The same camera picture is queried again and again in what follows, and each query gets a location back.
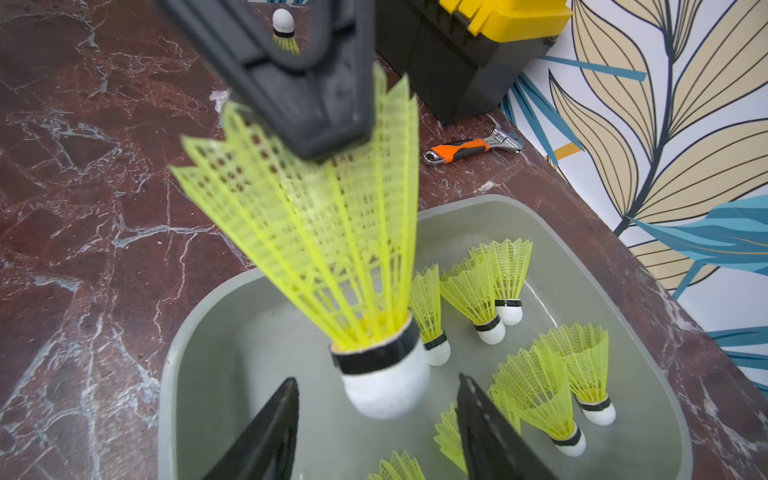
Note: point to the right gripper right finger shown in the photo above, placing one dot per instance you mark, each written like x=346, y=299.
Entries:
x=492, y=449

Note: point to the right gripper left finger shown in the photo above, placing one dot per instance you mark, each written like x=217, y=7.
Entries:
x=266, y=448

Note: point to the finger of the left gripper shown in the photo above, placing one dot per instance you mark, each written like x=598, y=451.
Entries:
x=319, y=102

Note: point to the yellow-green shuttlecock three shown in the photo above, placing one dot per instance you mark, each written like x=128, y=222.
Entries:
x=448, y=433

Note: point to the yellow-green shuttlecock one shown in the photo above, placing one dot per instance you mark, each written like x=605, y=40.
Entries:
x=536, y=382

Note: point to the yellow-green shuttlecock six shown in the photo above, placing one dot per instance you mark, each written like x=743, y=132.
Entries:
x=400, y=466

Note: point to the yellow-green shuttlecock seven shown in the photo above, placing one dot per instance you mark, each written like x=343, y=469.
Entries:
x=337, y=238

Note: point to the yellow-green shuttlecock two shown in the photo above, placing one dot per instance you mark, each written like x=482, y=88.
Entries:
x=584, y=349

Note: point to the grey plastic storage tray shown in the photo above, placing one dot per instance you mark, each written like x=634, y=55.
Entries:
x=245, y=338

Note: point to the yellow-green shuttlecock nine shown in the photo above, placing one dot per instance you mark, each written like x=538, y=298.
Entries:
x=425, y=305

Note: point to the yellow-green shuttlecock five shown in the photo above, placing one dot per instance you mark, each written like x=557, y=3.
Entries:
x=469, y=288

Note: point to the yellow-green shuttlecock eight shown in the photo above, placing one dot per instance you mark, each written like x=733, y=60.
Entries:
x=510, y=262

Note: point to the yellow-green shuttlecock ten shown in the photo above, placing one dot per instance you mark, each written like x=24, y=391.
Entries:
x=284, y=31

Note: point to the yellow black toolbox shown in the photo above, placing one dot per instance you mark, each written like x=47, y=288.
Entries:
x=462, y=57

